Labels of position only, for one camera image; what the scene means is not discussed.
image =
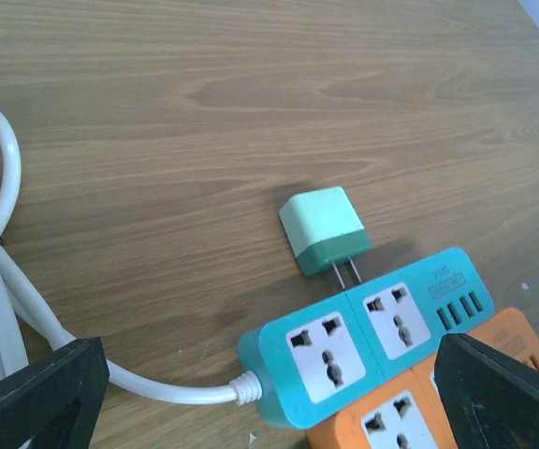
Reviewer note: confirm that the orange power strip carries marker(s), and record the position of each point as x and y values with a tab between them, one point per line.
406	412

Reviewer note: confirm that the teal power strip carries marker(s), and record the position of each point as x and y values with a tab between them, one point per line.
314	362

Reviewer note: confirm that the green plug adapter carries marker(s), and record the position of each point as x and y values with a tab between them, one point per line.
324	231

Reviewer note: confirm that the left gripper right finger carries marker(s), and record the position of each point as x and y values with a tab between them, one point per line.
490	399

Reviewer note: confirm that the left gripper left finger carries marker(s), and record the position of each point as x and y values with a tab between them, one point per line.
55	402

